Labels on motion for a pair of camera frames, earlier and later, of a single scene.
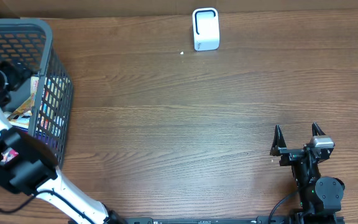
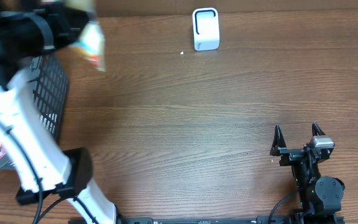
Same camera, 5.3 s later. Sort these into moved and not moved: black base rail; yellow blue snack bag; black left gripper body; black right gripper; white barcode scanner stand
Moved: yellow blue snack bag; black left gripper body
Not moved: white barcode scanner stand; black right gripper; black base rail
